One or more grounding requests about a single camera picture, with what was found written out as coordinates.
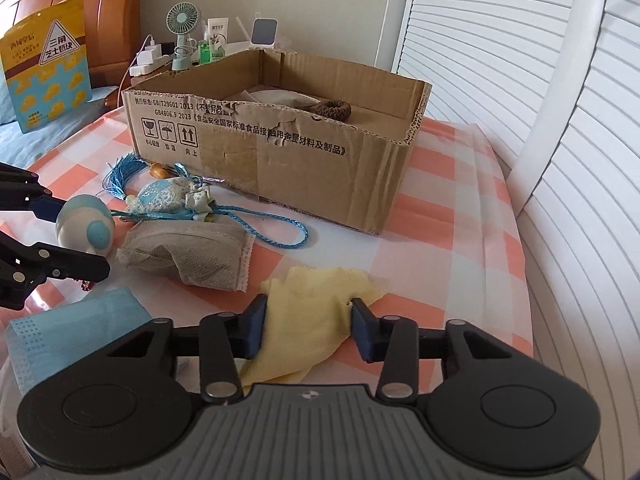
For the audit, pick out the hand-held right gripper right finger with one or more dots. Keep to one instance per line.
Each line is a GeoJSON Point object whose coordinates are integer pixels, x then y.
{"type": "Point", "coordinates": [362, 332]}

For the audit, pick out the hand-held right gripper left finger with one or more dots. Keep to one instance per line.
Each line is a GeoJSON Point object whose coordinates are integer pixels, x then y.
{"type": "Point", "coordinates": [255, 327]}

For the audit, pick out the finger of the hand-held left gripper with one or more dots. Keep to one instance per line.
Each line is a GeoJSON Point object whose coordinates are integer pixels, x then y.
{"type": "Point", "coordinates": [47, 206]}
{"type": "Point", "coordinates": [75, 266]}

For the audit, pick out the blue white round toy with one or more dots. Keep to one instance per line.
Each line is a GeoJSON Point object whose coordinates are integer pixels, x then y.
{"type": "Point", "coordinates": [82, 220]}

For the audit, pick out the pale yellow cloth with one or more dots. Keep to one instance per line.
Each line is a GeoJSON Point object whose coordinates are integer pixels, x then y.
{"type": "Point", "coordinates": [310, 325]}

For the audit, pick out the brown cardboard box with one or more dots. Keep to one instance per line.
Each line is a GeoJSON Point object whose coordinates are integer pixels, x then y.
{"type": "Point", "coordinates": [300, 175]}

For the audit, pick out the brown hair scrunchie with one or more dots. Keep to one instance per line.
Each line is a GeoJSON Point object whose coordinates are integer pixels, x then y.
{"type": "Point", "coordinates": [325, 110]}

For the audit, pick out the large grey sachet bag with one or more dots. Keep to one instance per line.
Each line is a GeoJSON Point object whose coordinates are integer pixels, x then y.
{"type": "Point", "coordinates": [275, 97]}

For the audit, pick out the smooth blue face mask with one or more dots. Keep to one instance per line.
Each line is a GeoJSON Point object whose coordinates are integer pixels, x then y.
{"type": "Point", "coordinates": [110, 305]}

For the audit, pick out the small grey sachet bag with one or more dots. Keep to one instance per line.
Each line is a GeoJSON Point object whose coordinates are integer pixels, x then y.
{"type": "Point", "coordinates": [200, 260]}

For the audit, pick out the pleated blue face mask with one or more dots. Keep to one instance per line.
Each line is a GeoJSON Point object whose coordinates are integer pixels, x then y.
{"type": "Point", "coordinates": [40, 355]}

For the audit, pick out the blue floral sachet with tassel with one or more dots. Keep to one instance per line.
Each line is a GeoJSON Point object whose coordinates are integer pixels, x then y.
{"type": "Point", "coordinates": [165, 197]}

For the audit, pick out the pink white checked tablecloth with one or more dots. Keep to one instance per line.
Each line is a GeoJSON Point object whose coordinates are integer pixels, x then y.
{"type": "Point", "coordinates": [450, 260]}

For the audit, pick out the yellow blue snack bag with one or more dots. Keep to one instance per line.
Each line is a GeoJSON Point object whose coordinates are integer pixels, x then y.
{"type": "Point", "coordinates": [47, 85]}

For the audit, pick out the white power strip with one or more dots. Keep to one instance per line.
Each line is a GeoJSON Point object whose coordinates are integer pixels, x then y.
{"type": "Point", "coordinates": [147, 62]}

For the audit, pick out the wooden headboard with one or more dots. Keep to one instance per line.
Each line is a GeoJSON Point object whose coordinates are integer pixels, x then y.
{"type": "Point", "coordinates": [110, 10]}

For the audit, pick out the green label bottle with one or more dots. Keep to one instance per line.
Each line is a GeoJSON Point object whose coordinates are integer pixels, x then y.
{"type": "Point", "coordinates": [205, 54]}

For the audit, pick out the pale green cylinder bottle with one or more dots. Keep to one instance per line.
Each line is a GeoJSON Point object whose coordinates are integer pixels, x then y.
{"type": "Point", "coordinates": [218, 50]}

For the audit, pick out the mint green desk fan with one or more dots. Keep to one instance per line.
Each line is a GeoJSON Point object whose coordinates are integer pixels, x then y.
{"type": "Point", "coordinates": [182, 17]}

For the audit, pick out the white louvered door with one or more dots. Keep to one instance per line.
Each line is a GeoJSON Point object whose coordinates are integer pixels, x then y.
{"type": "Point", "coordinates": [600, 210]}
{"type": "Point", "coordinates": [475, 35]}

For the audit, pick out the white phone stand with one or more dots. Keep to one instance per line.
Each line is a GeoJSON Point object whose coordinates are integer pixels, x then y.
{"type": "Point", "coordinates": [265, 32]}

